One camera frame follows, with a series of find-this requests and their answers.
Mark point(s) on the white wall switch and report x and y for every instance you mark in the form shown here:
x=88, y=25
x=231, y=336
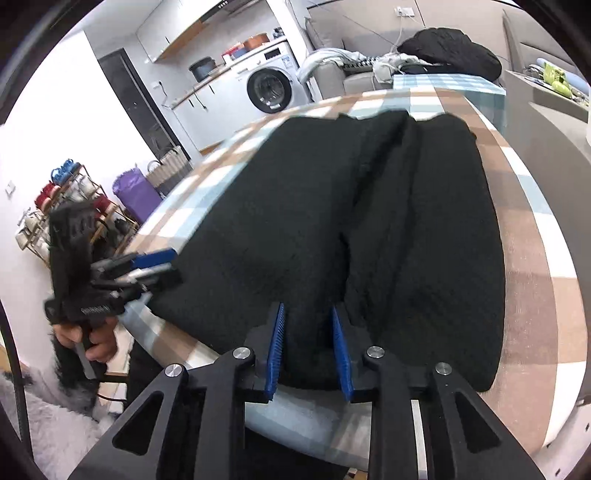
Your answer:
x=10, y=189

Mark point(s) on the black fluffy garment pile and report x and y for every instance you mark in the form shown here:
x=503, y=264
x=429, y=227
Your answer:
x=452, y=50

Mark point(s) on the white cloth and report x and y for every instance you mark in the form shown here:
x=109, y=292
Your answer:
x=383, y=69

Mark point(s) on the grey fluffy cloth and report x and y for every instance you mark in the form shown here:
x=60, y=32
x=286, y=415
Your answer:
x=51, y=434

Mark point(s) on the dark door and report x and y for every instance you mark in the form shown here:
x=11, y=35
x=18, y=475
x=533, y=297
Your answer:
x=134, y=101

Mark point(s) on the grey sofa chaise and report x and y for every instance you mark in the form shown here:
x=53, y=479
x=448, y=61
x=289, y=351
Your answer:
x=521, y=85

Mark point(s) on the grey striped cloth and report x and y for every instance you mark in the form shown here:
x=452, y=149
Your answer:
x=323, y=55

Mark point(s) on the large grey ottoman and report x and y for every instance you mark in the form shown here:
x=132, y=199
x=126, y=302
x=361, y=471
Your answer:
x=554, y=157

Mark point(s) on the white washing machine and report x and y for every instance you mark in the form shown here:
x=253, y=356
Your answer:
x=270, y=90

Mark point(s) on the checkered tablecloth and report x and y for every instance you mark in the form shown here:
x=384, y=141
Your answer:
x=526, y=286

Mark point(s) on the purple bag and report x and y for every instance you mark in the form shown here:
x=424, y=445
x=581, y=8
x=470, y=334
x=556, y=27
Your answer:
x=136, y=194

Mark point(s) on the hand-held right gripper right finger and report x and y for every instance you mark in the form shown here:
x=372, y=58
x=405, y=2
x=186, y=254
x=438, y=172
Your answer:
x=341, y=355

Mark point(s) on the woven basket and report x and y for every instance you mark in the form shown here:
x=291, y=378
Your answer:
x=168, y=170

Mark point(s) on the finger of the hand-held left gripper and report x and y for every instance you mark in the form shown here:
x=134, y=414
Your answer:
x=154, y=258
x=161, y=278

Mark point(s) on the dark cooking pot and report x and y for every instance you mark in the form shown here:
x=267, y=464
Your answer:
x=202, y=69

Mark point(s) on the green plush toy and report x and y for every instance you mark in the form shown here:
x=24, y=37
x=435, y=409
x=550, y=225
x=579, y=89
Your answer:
x=554, y=76

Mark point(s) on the shoe rack with shoes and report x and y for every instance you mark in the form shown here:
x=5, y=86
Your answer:
x=46, y=198

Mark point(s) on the light blue pillow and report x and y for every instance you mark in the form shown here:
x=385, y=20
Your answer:
x=577, y=83

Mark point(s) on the white wall cabinet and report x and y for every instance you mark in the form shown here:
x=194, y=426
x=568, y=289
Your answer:
x=175, y=23

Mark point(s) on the black knit sweater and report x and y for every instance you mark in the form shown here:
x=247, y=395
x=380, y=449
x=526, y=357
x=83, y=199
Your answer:
x=300, y=207

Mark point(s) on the white wall outlet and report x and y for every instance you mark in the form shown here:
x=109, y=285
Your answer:
x=405, y=10

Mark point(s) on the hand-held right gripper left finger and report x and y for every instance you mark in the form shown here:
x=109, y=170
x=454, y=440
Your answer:
x=275, y=350

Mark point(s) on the white base cabinet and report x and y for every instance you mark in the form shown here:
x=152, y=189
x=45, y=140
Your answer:
x=217, y=106

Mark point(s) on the range hood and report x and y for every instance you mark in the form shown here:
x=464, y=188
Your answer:
x=231, y=5

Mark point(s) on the person's left hand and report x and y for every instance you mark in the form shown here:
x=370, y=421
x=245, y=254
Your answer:
x=104, y=344

